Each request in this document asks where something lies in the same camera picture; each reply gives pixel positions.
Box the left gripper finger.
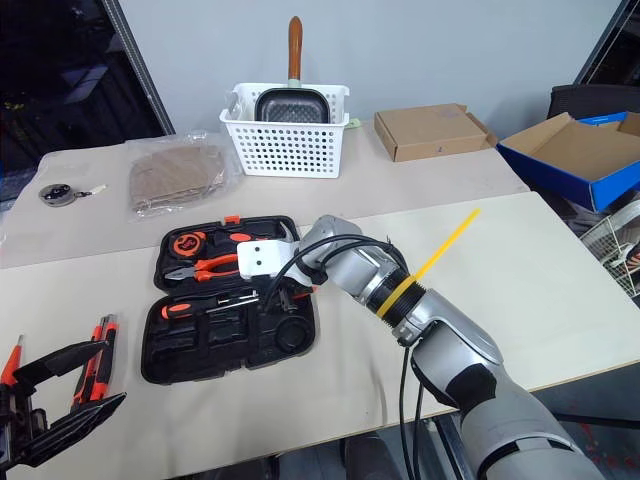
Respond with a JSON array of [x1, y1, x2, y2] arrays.
[[22, 392, 128, 464], [12, 341, 110, 389]]

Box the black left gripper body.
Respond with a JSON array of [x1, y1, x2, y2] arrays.
[[0, 382, 49, 469]]

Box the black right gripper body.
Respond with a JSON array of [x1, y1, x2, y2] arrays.
[[273, 277, 307, 304]]

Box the orange black utility knife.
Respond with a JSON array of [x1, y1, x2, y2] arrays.
[[69, 313, 120, 407]]

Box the orange tool with grey tip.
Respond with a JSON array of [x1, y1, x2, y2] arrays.
[[0, 333, 25, 386]]

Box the black plastic tool case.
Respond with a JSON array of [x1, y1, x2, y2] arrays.
[[139, 214, 321, 385]]

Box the orange black tape measure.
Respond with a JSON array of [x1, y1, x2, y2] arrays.
[[169, 231, 209, 259]]

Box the white perforated plastic basket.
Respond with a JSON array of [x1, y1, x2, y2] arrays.
[[218, 82, 351, 180]]

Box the yellow zip tie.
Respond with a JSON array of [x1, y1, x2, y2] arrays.
[[375, 208, 482, 319]]

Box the clear bag with brown cloth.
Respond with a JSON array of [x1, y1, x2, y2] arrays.
[[124, 130, 241, 225]]

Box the round metal disc with tag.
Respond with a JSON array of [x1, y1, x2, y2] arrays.
[[38, 183, 109, 206]]

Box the flat brown cardboard box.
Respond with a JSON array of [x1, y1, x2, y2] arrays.
[[373, 103, 499, 163]]

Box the grey metal table leg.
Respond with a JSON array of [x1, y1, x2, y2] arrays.
[[429, 417, 476, 480]]

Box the open blue cardboard box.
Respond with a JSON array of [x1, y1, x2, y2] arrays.
[[496, 111, 640, 212]]

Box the black chair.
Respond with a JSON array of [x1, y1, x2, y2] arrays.
[[547, 83, 640, 121]]

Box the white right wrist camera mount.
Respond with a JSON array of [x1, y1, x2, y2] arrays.
[[236, 240, 321, 296]]

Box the claw hammer orange black handle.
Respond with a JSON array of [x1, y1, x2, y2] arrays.
[[209, 219, 301, 249]]

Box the orange handled pliers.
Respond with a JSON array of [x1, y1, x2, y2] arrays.
[[163, 253, 240, 284]]

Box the orange black handled screwdriver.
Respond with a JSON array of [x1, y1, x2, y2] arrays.
[[160, 292, 261, 321]]

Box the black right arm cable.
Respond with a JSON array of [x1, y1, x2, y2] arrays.
[[262, 234, 426, 480]]

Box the square pan with wooden handle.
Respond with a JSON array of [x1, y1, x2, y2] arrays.
[[254, 15, 331, 124]]

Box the grey metal window post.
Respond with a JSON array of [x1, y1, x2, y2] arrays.
[[99, 0, 176, 136]]

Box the white wire rack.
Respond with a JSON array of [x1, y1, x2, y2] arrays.
[[579, 202, 640, 300]]

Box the dark window frame post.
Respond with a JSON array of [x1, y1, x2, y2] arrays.
[[574, 0, 640, 84]]

